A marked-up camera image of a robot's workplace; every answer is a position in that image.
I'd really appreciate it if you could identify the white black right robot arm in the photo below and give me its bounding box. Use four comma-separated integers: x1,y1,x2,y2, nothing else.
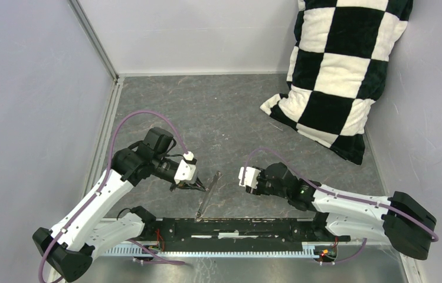
238,162,437,260

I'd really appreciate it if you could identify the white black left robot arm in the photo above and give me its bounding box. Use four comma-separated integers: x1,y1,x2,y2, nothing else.
32,127,206,282

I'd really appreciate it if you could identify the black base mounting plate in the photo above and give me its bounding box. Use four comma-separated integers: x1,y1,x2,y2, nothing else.
133,218,351,252

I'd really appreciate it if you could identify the black white checkered pillow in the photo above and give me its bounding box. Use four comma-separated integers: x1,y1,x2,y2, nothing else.
260,0,414,165

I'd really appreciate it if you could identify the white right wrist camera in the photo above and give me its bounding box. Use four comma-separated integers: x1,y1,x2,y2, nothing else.
238,167,261,189

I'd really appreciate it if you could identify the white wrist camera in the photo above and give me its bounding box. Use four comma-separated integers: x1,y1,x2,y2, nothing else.
238,167,261,189
174,152,198,185

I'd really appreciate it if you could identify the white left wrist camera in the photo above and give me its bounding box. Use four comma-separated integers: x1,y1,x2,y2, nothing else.
174,152,198,185

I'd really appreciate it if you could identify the white slotted cable duct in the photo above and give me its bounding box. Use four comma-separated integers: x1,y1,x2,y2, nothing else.
73,243,317,259

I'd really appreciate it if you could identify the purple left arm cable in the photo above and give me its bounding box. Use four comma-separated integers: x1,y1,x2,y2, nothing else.
38,110,192,283

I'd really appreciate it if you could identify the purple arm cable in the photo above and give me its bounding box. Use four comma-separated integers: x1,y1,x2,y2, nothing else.
242,147,440,266
38,110,192,283

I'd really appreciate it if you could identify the aluminium frame rail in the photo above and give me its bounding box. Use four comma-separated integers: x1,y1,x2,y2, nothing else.
68,0,125,197

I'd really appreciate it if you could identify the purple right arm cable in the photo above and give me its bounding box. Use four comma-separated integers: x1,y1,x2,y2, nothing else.
242,147,440,266

